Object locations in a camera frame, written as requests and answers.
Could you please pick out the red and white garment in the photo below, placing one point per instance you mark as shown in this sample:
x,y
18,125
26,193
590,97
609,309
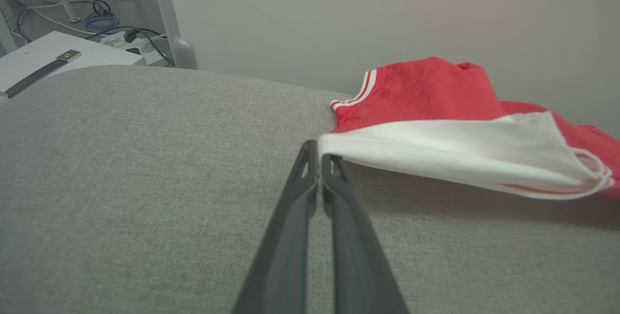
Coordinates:
x,y
426,91

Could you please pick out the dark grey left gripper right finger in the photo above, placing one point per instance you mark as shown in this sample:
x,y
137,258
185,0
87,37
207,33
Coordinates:
x,y
361,265

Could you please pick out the grey partition post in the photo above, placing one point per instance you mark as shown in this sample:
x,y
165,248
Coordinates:
x,y
169,13

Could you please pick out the grey fabric sofa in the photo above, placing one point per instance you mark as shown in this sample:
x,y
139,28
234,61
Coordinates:
x,y
145,183

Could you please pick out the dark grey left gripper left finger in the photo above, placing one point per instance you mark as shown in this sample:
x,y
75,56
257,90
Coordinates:
x,y
283,256

